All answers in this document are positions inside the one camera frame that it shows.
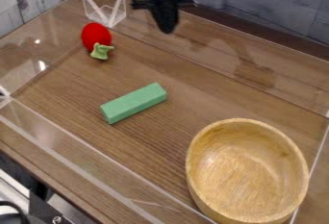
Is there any clear acrylic tray enclosure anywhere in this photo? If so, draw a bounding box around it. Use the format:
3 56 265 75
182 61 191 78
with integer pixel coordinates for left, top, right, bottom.
0 0 329 224

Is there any black cable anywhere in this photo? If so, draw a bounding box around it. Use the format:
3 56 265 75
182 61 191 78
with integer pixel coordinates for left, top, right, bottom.
0 200 31 224

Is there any black metal bracket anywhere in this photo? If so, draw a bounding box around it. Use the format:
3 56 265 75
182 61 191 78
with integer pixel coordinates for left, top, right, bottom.
27 192 74 224

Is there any green rectangular block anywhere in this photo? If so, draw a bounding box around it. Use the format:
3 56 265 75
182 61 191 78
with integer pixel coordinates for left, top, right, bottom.
100 83 167 124

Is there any wooden bowl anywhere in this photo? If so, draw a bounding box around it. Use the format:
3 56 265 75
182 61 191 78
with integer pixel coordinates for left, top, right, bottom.
185 118 309 224

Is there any red plush strawberry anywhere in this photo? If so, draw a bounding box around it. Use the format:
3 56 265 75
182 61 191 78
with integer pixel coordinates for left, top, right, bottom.
82 22 115 61

